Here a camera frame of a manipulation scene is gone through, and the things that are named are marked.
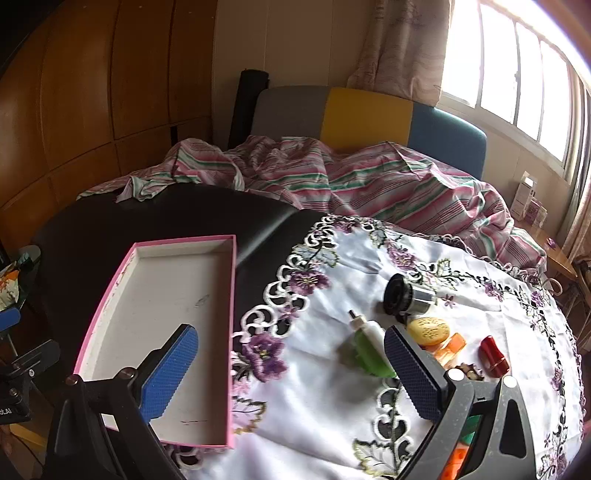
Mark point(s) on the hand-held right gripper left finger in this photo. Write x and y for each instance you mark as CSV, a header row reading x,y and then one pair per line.
x,y
168,371

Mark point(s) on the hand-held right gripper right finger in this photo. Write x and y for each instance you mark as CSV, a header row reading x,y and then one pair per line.
x,y
411,374

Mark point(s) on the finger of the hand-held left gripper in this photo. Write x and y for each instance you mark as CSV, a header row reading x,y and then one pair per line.
x,y
9,319

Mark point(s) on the orange plastic shell piece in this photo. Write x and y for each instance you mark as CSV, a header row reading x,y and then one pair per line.
x,y
450,350

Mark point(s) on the yellow oval perforated case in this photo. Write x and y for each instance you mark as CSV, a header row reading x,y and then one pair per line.
x,y
429,330

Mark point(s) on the white green repellent device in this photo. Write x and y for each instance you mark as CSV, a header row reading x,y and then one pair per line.
x,y
369,344

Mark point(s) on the brown massage comb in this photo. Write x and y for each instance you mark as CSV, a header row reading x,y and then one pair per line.
x,y
468,370

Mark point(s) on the pink cardboard box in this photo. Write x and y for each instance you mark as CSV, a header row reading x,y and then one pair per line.
x,y
161,295

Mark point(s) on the red glossy tube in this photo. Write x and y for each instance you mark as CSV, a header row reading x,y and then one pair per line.
x,y
491,355

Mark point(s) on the green plastic holder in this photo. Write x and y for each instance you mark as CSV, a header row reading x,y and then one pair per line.
x,y
471,431

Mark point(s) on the orange perforated block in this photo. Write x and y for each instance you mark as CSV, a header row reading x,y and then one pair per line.
x,y
455,461

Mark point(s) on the orange white packet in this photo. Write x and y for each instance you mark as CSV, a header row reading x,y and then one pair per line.
x,y
8,284

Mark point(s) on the glass side table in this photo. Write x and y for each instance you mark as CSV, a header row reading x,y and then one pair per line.
x,y
27,258

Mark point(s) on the white embroidered floral tablecloth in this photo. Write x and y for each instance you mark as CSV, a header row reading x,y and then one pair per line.
x,y
323,415

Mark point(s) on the wooden nightstand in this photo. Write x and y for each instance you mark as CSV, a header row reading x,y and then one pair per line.
x,y
554,254

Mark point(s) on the pink green striped bedsheet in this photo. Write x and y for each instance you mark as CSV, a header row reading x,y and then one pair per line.
x,y
369,184

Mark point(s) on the white carton box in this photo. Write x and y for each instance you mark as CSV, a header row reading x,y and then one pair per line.
x,y
525,194

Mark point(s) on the beige patterned curtain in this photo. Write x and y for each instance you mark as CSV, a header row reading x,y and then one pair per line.
x,y
401,46
577,230

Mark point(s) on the wooden wardrobe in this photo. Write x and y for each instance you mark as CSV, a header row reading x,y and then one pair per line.
x,y
92,92

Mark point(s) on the grey yellow blue headboard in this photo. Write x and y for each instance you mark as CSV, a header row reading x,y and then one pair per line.
x,y
369,115

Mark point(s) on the black rolled mat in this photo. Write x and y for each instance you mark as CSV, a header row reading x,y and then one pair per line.
x,y
244,106

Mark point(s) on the window with white frame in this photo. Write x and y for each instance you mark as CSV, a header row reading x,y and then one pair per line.
x,y
498,69

